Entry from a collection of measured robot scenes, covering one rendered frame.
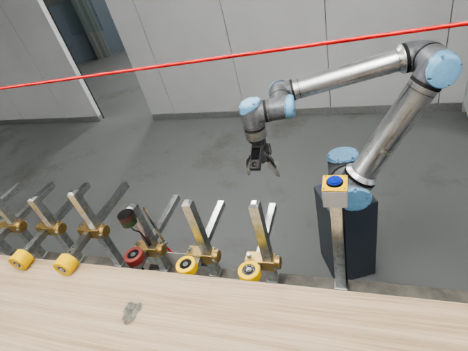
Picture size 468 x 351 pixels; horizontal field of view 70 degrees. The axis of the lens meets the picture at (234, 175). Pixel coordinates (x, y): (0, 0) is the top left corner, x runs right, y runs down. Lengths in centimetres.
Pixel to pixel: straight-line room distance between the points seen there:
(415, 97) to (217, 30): 273
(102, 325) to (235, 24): 309
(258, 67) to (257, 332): 309
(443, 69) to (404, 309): 80
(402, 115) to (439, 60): 22
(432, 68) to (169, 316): 122
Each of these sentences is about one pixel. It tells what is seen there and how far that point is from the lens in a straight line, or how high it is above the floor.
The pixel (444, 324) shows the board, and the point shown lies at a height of 90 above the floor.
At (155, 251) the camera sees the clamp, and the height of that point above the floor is 86.
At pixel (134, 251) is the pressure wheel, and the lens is 148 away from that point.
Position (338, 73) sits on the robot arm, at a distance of 146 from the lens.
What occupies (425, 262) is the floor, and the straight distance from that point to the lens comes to 241.
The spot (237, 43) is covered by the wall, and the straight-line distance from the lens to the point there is 379.
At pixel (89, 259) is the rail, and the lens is 190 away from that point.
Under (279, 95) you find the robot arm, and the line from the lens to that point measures 137.
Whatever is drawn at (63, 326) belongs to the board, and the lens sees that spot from 142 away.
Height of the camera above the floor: 187
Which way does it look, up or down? 36 degrees down
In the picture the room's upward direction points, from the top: 16 degrees counter-clockwise
